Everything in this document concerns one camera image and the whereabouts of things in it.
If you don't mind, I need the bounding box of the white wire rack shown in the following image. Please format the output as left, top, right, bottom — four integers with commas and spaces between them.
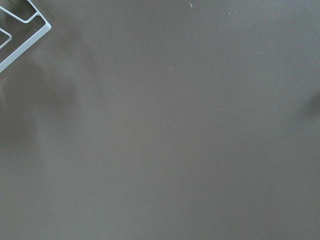
0, 0, 52, 72

